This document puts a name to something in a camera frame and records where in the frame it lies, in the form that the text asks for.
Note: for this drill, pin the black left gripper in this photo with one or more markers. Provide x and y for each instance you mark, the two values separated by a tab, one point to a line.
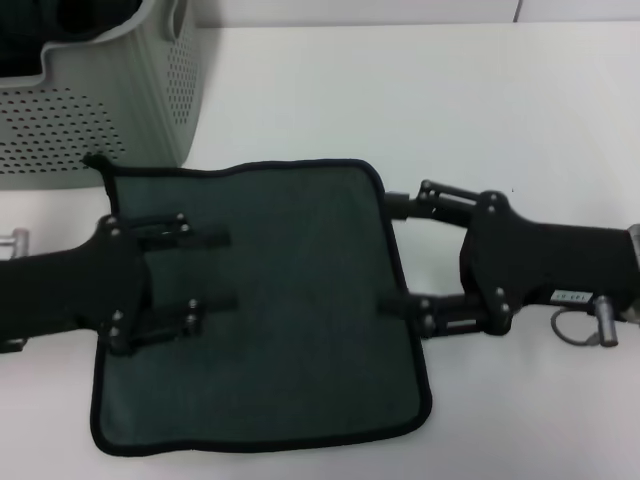
75	290

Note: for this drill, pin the grey-green perforated storage basket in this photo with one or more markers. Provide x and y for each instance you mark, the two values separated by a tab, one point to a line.
150	75

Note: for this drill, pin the yellow and dark green towel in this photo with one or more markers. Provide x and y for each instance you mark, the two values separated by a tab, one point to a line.
300	300

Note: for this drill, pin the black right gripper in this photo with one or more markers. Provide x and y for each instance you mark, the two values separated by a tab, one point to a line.
540	260

